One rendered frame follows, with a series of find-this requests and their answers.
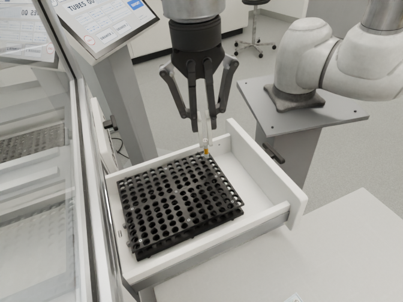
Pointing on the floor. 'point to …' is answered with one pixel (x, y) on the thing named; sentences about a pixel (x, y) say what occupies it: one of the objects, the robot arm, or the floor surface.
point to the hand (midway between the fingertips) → (204, 129)
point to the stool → (253, 30)
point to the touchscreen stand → (127, 106)
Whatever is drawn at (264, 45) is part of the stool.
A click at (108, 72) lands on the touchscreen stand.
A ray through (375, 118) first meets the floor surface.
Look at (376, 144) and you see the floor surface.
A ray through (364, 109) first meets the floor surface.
